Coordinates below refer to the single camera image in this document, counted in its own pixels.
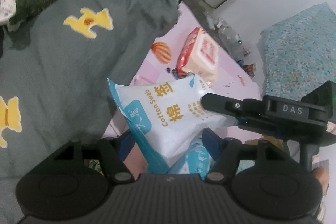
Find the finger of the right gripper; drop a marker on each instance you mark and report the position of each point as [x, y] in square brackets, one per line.
[232, 107]

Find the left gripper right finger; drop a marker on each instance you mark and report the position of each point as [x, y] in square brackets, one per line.
[225, 152]

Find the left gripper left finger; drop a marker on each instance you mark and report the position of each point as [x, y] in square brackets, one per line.
[113, 152]

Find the blue tissue pack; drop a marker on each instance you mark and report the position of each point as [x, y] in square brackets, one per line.
[196, 160]

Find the white blue cotton swab bag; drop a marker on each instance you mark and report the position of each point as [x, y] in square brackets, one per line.
[165, 118]

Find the crumpled clear plastic bottles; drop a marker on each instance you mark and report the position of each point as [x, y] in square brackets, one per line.
[231, 41]

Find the teal floral cushion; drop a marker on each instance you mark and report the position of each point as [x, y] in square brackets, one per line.
[299, 53]

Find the red white wet wipes pack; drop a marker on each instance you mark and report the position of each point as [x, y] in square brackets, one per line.
[199, 55]

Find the grey blanket with yellow dogs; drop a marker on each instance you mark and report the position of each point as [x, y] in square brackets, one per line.
[57, 67]

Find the pink patterned table mat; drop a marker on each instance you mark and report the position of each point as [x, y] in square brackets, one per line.
[160, 65]

